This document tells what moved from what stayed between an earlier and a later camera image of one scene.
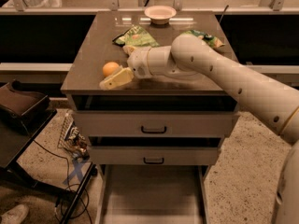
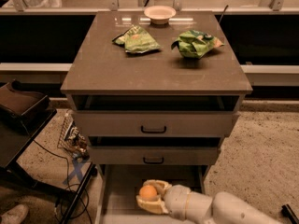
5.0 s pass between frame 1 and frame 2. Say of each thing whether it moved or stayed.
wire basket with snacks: stayed
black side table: stayed
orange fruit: moved
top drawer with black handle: stayed
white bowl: stayed
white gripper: moved
